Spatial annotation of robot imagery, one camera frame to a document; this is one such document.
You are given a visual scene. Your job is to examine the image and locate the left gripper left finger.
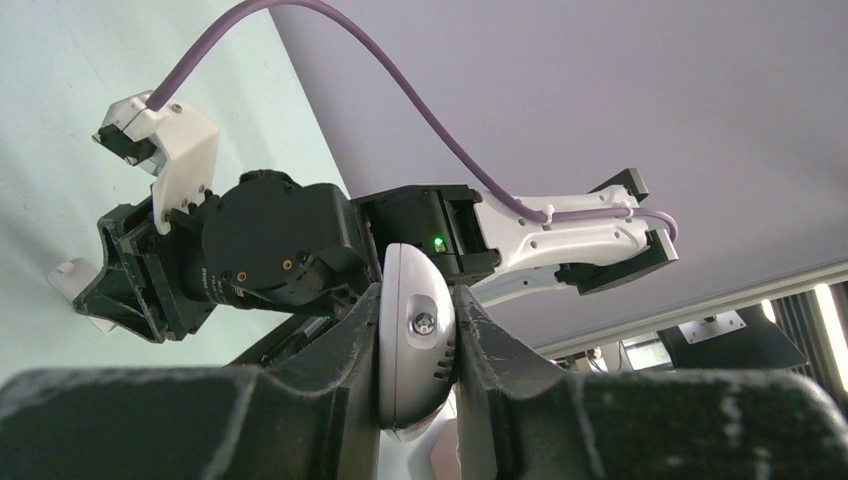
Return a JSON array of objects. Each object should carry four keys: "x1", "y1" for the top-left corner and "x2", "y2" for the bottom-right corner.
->
[{"x1": 1, "y1": 285, "x2": 380, "y2": 479}]

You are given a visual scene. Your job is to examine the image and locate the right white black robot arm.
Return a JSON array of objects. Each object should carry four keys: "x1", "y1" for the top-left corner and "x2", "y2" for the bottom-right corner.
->
[{"x1": 51, "y1": 169, "x2": 678, "y2": 343}]

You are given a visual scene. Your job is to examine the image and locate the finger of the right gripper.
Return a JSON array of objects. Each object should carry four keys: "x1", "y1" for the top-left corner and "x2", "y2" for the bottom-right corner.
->
[{"x1": 72, "y1": 205, "x2": 199, "y2": 344}]

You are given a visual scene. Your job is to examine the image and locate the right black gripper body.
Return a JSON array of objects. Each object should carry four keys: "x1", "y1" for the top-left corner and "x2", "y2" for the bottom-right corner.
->
[{"x1": 132, "y1": 170, "x2": 375, "y2": 316}]

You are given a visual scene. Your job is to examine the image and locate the black monitor on stand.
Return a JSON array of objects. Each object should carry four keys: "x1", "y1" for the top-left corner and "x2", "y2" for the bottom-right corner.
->
[{"x1": 658, "y1": 305, "x2": 808, "y2": 370}]

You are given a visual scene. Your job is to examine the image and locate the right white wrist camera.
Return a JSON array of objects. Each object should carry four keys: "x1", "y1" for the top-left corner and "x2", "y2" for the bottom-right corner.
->
[{"x1": 92, "y1": 91, "x2": 220, "y2": 235}]

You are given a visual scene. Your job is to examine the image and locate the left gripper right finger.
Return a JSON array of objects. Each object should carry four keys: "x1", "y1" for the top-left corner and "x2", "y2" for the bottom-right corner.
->
[{"x1": 453, "y1": 286, "x2": 847, "y2": 479}]

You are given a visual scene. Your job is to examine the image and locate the right aluminium frame rail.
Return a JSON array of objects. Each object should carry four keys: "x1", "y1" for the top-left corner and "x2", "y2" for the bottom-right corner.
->
[{"x1": 228, "y1": 315, "x2": 336, "y2": 368}]

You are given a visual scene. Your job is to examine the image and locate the white battery cover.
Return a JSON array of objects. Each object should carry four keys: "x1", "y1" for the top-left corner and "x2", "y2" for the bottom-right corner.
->
[{"x1": 47, "y1": 258, "x2": 99, "y2": 305}]

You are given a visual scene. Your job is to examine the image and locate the white remote control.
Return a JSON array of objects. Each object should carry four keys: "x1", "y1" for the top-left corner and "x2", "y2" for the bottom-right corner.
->
[{"x1": 376, "y1": 243, "x2": 456, "y2": 479}]

